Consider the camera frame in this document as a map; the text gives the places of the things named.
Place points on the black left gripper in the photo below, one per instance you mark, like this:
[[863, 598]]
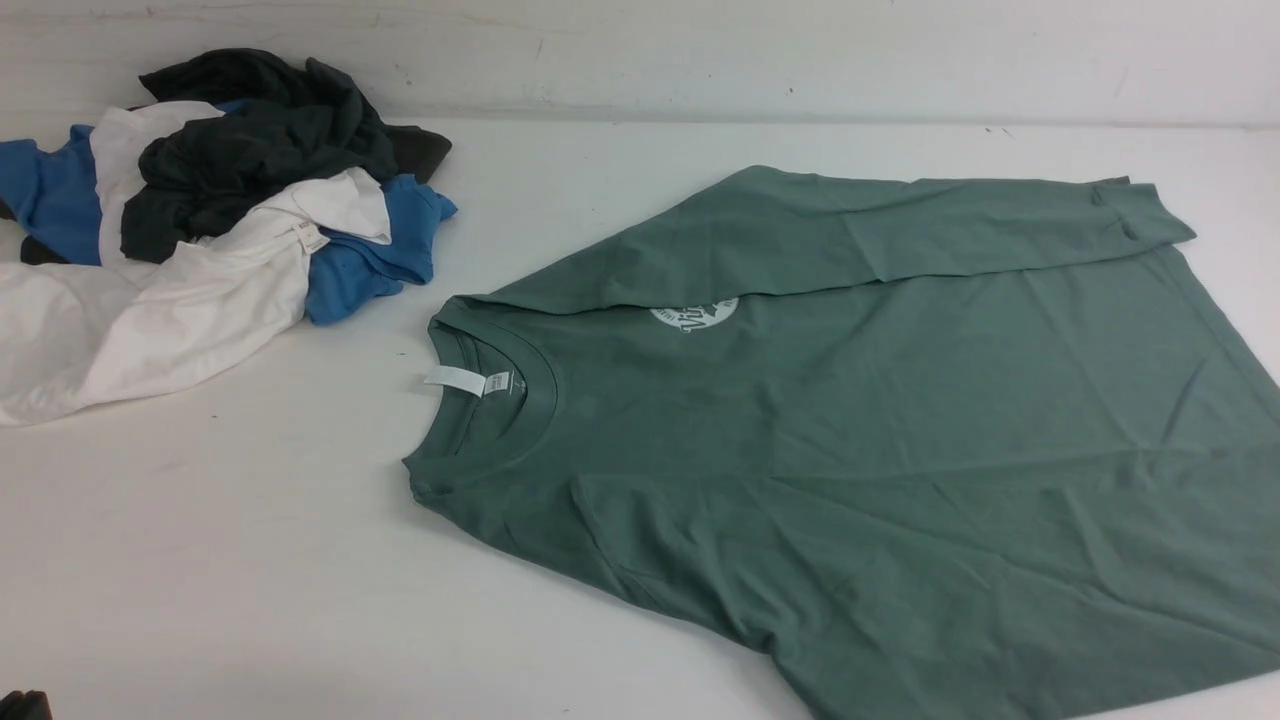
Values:
[[25, 705]]

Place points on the green long-sleeve top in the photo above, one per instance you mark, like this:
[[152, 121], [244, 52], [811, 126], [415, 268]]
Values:
[[942, 449]]

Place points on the white shirt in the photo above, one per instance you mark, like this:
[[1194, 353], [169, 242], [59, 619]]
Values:
[[76, 336]]

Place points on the blue shirt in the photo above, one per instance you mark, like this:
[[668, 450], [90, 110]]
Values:
[[344, 275]]

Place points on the dark grey shirt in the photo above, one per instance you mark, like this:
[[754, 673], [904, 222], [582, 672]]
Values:
[[274, 125]]

